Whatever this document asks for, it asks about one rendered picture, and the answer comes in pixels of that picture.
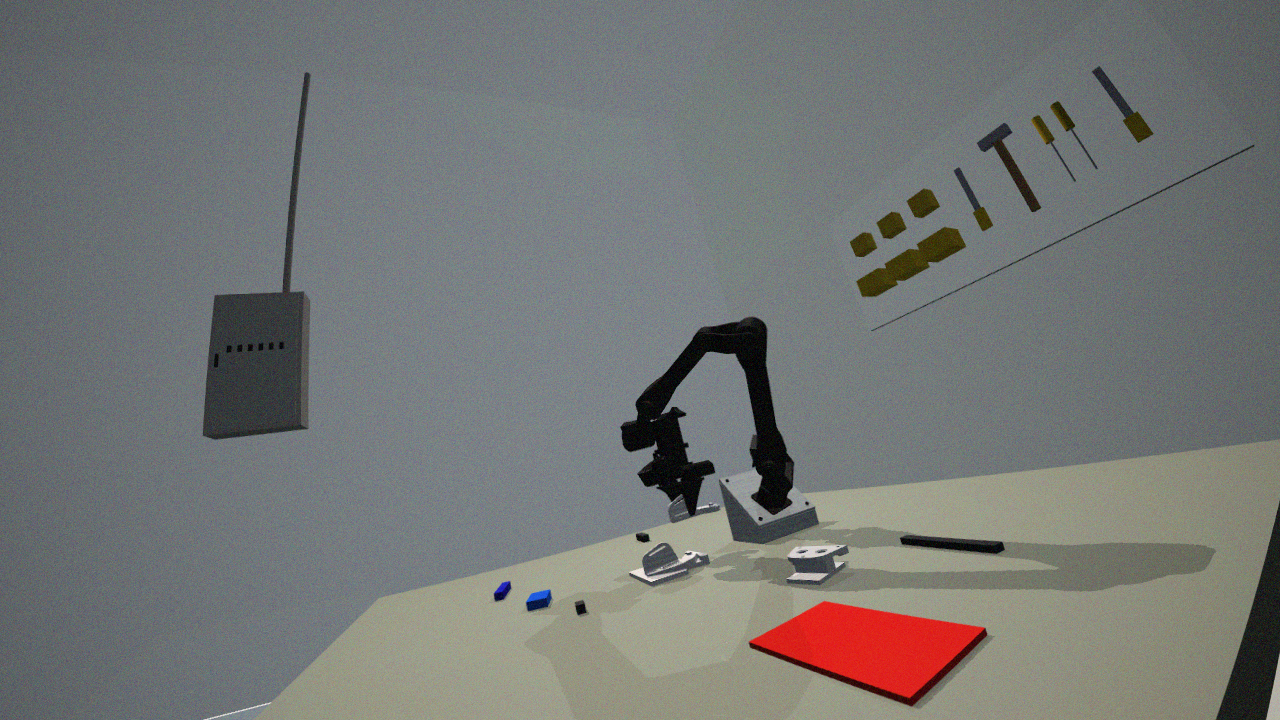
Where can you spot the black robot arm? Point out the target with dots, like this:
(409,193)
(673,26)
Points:
(747,339)

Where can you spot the red flat plate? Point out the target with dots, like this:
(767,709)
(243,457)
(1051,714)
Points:
(896,656)

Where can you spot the blue rectangular block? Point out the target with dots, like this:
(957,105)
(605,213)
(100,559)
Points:
(538,600)

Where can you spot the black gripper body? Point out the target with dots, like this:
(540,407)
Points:
(687,471)

